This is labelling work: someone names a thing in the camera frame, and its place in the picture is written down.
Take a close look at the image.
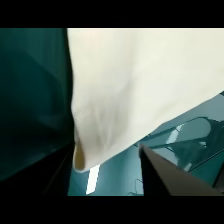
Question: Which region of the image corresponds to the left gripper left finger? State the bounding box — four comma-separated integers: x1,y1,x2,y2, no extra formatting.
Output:
0,143,74,197

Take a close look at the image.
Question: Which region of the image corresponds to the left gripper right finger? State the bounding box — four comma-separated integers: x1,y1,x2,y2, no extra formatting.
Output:
138,143,224,197

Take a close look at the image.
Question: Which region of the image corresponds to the cream shirt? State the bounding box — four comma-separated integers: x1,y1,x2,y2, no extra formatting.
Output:
66,28,224,174

